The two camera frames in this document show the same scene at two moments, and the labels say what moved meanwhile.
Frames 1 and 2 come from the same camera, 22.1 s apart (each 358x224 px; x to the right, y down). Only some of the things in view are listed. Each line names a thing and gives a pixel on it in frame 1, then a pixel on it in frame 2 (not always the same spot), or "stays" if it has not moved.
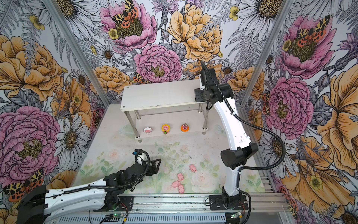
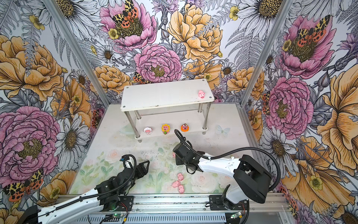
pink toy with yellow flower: (165, 129) stays
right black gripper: (198, 97) -> (177, 161)
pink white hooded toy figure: (148, 130) stays
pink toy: (185, 128) stays
